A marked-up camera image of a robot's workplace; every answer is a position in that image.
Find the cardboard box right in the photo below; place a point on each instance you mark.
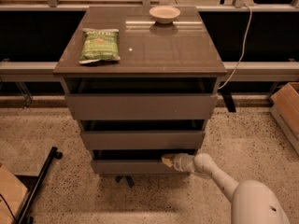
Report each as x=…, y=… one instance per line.
x=285, y=110

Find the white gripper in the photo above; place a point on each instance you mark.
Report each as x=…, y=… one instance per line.
x=179, y=163

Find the blue tape cross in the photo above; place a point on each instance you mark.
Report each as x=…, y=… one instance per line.
x=129, y=180

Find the grey top drawer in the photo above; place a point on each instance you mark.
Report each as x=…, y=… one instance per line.
x=141, y=99

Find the green chip bag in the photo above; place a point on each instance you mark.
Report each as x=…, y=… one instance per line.
x=100, y=45

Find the grey drawer cabinet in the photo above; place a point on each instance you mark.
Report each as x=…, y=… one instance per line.
x=181, y=49

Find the grey bottom drawer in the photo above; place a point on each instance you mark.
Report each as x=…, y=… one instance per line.
x=133, y=162

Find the black wheeled stand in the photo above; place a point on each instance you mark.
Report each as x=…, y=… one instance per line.
x=33, y=183

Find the beige bowl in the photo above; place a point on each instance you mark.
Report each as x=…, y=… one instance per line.
x=164, y=14

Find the grey drawer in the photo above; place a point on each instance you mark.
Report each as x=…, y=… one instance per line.
x=133, y=162
x=141, y=99
x=143, y=134

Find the grey middle drawer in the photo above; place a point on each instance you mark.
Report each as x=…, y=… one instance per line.
x=143, y=134

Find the black bracket leg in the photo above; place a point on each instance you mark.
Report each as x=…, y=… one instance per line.
x=228, y=98

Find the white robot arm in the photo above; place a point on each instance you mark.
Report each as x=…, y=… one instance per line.
x=252, y=202

